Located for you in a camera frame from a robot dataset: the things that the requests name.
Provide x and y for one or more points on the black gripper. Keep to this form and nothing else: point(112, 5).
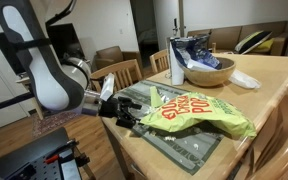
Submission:
point(110, 107)

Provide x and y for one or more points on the green popcorn bag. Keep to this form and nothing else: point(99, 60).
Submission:
point(197, 113)

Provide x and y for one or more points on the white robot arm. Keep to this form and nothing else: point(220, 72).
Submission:
point(47, 80)

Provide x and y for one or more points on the white paper bag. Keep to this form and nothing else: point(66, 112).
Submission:
point(175, 70)

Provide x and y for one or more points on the green striped cloth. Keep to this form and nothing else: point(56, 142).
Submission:
point(184, 150)

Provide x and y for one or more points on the blue snack bag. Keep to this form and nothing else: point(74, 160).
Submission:
point(194, 50)

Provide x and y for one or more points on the slatted wooden chair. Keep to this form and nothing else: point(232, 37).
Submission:
point(159, 60)
point(124, 75)

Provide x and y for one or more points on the brown armchair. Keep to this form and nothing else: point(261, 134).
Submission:
point(110, 55)

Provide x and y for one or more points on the patterned rug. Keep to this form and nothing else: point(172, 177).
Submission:
point(50, 123)

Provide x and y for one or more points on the white paper sheet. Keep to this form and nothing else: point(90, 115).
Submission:
point(197, 65)

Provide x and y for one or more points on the wooden bowl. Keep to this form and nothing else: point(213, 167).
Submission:
point(207, 76)

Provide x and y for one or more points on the red tool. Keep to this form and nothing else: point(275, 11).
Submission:
point(51, 159)

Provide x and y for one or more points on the black equipment cart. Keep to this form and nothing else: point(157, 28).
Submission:
point(27, 156)

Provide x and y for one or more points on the brown sofa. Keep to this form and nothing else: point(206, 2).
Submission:
point(224, 36)

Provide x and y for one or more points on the black tripod bar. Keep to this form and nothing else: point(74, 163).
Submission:
point(7, 101)

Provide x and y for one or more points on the white door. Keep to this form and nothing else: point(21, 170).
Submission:
point(0, 100)

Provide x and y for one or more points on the striped pillow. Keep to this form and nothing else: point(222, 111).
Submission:
point(252, 40)

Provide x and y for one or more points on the yellow pillow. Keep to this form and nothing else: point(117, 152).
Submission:
point(266, 46)

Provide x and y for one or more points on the curved wooden chair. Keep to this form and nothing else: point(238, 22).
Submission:
point(284, 140)

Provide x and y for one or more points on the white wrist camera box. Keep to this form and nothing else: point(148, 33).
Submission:
point(108, 86)

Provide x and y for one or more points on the white wall switch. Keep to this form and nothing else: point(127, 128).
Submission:
point(121, 31)

